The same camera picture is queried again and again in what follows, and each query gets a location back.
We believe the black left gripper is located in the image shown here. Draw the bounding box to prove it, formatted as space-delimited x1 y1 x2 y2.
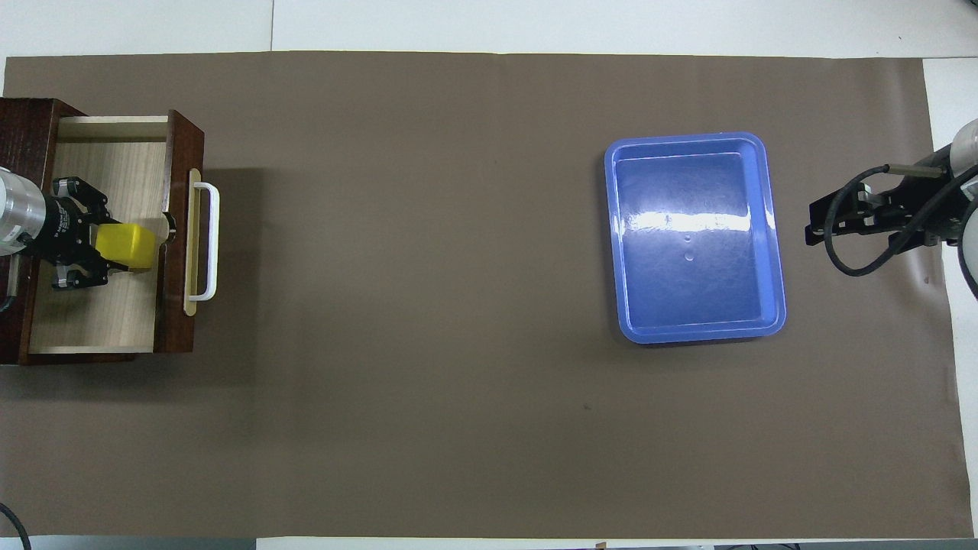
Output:
34 177 131 292

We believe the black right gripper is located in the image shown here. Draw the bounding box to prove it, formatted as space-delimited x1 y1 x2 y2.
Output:
805 177 965 248

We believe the yellow block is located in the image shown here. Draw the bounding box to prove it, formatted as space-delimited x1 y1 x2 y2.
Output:
96 222 157 273

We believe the wooden drawer with white handle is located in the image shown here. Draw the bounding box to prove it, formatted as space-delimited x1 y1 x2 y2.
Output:
27 109 221 356

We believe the dark wooden cabinet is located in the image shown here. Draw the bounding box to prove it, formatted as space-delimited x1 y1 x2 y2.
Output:
0 98 138 365

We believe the blue plastic tray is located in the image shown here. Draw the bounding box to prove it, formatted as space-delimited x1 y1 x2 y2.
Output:
604 131 788 345

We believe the brown table mat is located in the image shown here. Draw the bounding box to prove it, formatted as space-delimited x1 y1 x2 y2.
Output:
0 50 975 539

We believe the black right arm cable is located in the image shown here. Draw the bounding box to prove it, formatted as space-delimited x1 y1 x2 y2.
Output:
824 163 978 277

